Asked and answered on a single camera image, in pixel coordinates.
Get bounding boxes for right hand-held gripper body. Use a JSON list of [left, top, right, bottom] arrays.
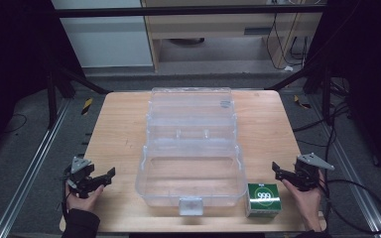
[[292, 152, 336, 193]]

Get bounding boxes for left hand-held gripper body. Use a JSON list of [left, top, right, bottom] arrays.
[[63, 156, 96, 199]]

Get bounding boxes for person's left hand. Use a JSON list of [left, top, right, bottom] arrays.
[[64, 182, 105, 213]]

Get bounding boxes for person's right hand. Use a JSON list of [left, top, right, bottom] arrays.
[[281, 169, 326, 216]]

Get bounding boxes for green and white carton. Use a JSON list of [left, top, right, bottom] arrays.
[[244, 182, 283, 219]]

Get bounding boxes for yellow black tape strip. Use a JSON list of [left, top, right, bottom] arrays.
[[80, 97, 94, 116], [293, 94, 312, 110]]

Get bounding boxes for clear plastic storage box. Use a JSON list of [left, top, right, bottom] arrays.
[[134, 86, 248, 217]]

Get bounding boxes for black metal stand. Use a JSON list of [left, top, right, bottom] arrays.
[[44, 59, 113, 130], [265, 56, 336, 127]]

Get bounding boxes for white cabinet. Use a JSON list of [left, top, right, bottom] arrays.
[[51, 0, 155, 69]]

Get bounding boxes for light wooden desk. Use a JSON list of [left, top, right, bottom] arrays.
[[141, 0, 323, 72]]

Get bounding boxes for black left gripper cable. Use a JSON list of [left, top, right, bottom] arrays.
[[60, 168, 73, 222]]

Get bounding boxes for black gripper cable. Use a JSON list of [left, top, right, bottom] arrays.
[[317, 172, 381, 235], [60, 168, 73, 222]]

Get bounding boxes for aluminium floor rail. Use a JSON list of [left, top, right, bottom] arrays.
[[307, 95, 381, 238], [0, 98, 72, 238]]

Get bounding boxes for black floor cables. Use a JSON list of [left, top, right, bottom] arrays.
[[292, 77, 355, 167]]

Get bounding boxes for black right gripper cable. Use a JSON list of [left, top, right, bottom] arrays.
[[317, 172, 381, 235]]

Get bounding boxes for thin black floor cable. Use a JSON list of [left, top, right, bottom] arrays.
[[3, 113, 28, 135]]

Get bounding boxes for black cables under desk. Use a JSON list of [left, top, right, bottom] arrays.
[[265, 13, 312, 71]]

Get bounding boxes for black metal frame bar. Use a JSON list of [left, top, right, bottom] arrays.
[[55, 4, 327, 19]]

